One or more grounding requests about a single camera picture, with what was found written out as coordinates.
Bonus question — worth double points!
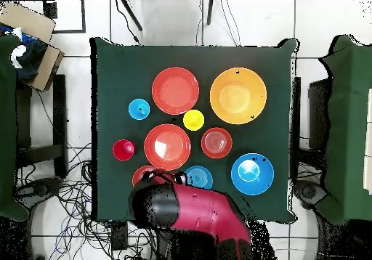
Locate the yellow cup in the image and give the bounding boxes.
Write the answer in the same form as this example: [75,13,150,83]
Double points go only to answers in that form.
[182,109,205,132]

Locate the tangle of floor cables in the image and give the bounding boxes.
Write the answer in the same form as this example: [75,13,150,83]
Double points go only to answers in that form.
[17,142,159,260]

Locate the large blue bowl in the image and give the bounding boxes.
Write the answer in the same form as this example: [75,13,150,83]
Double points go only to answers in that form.
[230,153,275,197]

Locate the black tripod leg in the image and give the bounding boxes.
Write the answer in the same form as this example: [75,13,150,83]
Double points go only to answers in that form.
[206,0,214,26]
[120,0,144,32]

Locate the green cloth side table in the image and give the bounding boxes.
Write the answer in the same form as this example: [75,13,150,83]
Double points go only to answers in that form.
[0,34,30,222]
[318,34,372,225]

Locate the dark green tablecloth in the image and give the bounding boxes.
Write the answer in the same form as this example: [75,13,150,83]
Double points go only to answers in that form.
[89,36,300,224]

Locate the black chair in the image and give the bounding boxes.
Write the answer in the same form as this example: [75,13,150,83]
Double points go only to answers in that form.
[307,78,332,150]

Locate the blue cup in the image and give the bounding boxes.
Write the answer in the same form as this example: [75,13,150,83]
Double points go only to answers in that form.
[128,97,151,121]

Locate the small red-orange bowl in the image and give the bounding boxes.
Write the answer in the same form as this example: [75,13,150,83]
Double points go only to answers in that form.
[201,126,233,160]
[132,164,159,187]

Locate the small blue bowl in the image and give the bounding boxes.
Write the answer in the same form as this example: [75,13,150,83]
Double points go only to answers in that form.
[185,165,214,190]

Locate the wide red-orange bowl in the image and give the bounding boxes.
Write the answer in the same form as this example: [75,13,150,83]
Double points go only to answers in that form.
[151,66,201,116]
[143,123,192,171]

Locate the blue and white cloth bundle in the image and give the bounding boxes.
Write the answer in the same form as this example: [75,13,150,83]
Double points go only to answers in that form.
[0,24,49,82]

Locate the red cup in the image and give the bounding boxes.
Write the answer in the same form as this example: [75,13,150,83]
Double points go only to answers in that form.
[112,139,137,162]

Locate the black power strip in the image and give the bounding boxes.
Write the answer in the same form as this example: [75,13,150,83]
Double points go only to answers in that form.
[110,221,129,251]

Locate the black floor cable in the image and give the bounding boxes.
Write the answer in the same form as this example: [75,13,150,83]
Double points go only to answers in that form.
[115,0,142,46]

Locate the cardboard box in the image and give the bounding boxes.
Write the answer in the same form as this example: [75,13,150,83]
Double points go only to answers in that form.
[0,1,65,93]

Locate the large orange bowl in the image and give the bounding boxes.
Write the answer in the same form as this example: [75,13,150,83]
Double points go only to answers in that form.
[209,67,267,126]

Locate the black metal frame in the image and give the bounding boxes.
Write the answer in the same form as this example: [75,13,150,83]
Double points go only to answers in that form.
[42,0,87,35]

